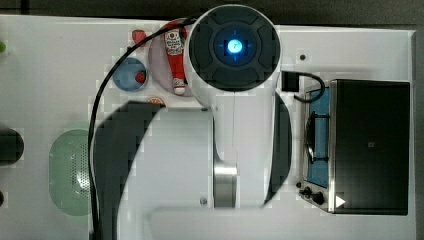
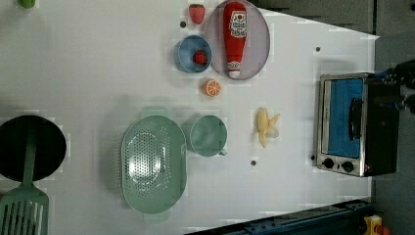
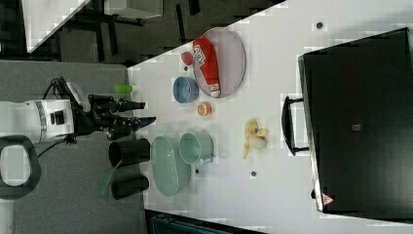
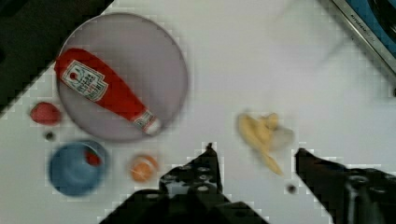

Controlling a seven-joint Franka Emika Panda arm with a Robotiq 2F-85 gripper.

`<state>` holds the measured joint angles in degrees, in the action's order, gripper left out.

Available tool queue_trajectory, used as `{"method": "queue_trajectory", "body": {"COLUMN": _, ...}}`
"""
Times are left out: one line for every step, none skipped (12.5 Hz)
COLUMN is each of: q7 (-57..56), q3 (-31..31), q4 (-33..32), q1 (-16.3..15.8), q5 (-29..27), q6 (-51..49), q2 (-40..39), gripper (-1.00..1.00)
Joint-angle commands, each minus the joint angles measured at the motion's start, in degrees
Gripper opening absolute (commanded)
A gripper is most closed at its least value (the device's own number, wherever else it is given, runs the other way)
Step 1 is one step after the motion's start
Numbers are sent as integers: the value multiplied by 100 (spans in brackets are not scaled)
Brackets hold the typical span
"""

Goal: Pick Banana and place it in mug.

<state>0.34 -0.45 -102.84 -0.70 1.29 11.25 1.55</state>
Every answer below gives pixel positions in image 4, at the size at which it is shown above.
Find red ketchup bottle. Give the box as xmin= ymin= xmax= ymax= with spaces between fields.
xmin=54 ymin=48 xmax=162 ymax=135

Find grey round plate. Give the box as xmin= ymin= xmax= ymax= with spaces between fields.
xmin=57 ymin=12 xmax=189 ymax=142

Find orange slice toy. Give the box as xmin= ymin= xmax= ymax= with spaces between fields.
xmin=130 ymin=155 xmax=159 ymax=183

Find silver black toaster oven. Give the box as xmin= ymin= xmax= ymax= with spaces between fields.
xmin=328 ymin=0 xmax=396 ymax=77

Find red toy strawberry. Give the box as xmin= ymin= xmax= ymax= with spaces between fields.
xmin=30 ymin=102 xmax=62 ymax=126

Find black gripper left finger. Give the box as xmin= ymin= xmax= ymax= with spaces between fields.
xmin=99 ymin=145 xmax=268 ymax=224

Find small red strawberry in bowl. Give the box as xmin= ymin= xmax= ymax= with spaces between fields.
xmin=84 ymin=151 xmax=102 ymax=166

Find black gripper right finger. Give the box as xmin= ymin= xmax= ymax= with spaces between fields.
xmin=294 ymin=148 xmax=396 ymax=224

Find peeled yellow toy banana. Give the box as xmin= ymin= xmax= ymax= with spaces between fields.
xmin=237 ymin=113 xmax=294 ymax=175

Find blue bowl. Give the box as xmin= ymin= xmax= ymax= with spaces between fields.
xmin=48 ymin=140 xmax=109 ymax=197

